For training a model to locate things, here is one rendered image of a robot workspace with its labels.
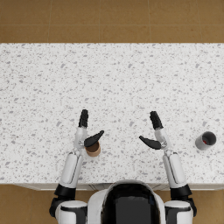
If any brown cup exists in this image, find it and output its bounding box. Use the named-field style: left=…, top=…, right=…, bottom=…
left=85, top=140, right=102, bottom=158

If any grey cup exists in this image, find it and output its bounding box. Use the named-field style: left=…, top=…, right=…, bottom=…
left=194, top=130, right=218, bottom=151

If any robot body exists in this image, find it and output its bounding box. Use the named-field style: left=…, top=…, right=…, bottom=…
left=87, top=179, right=167, bottom=224

